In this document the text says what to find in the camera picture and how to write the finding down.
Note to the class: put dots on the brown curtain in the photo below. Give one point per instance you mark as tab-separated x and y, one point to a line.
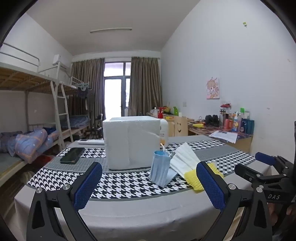
92	81
144	88

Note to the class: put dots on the wooden smiley face chair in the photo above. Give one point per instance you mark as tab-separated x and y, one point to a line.
179	126

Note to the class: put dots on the black shoes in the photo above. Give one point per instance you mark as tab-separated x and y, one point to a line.
211	120

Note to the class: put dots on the ceiling tube light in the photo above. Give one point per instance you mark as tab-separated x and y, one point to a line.
111	30

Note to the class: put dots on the white cooking pot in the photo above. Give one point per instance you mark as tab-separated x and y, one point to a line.
153	112

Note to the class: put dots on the cartoon wall poster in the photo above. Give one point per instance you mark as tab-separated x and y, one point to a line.
212	89

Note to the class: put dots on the yellow foam fruit net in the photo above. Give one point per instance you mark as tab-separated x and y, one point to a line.
192	178

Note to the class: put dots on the red bag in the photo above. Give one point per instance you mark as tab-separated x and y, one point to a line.
45	160

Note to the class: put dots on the white foam box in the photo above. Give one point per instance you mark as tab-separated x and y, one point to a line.
129	143

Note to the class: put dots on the green bag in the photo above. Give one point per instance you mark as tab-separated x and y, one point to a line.
175	111

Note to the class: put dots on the white metal bunk bed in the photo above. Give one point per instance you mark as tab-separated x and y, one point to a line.
23	78

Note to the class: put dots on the dark hanging clothes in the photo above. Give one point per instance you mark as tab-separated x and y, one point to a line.
82	93

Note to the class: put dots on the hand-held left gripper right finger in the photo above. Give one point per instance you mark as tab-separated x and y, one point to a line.
210	185

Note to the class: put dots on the white air conditioner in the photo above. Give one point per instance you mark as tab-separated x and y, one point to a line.
57	60

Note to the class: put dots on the bunk bed with blue mattress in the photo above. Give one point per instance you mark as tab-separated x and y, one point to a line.
78	121

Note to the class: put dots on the yellow bottle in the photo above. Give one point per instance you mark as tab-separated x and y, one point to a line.
198	125

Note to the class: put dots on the glass balcony door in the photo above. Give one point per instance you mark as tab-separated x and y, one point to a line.
113	97

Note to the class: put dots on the cluster of toiletry bottles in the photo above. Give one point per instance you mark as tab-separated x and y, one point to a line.
242	126

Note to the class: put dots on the white red pump bottle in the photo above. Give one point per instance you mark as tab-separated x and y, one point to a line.
164	129

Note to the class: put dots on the black smartphone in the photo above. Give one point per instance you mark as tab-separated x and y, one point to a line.
72	155

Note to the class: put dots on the white face mask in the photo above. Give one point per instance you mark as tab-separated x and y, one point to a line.
182	157

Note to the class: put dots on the person's right hand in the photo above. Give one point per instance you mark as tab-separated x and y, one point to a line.
290	209

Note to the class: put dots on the blue checked quilt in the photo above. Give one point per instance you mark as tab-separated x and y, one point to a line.
27	143

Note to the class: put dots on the black folding chair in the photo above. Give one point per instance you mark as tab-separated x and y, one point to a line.
97	129

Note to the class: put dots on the steel thermos flask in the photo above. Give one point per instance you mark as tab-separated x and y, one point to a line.
222	118

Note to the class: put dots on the white remote control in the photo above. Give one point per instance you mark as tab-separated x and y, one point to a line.
90	141

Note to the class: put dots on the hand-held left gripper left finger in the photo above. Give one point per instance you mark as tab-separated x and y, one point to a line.
89	185

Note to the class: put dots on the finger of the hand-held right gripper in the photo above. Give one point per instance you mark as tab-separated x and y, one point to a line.
245	171
264	158

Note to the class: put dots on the printed paper sheets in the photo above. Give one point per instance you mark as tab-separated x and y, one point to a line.
224	136

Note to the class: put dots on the houndstooth tablecloth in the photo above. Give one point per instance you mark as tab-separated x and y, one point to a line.
120	183

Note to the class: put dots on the wooden desk with patterned cover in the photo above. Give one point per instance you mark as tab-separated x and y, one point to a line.
242	143

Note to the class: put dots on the red white packet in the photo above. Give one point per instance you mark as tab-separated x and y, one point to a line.
226	105

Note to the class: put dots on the blue face mask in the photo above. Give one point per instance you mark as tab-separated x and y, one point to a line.
159	166

